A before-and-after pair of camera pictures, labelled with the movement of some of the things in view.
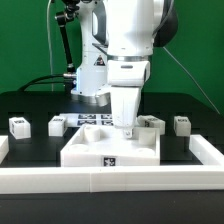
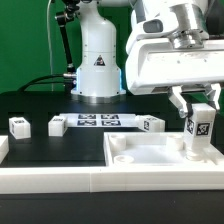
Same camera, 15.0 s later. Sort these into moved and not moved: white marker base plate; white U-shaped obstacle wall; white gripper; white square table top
Moved: white gripper; white square table top
Not moved: white U-shaped obstacle wall; white marker base plate
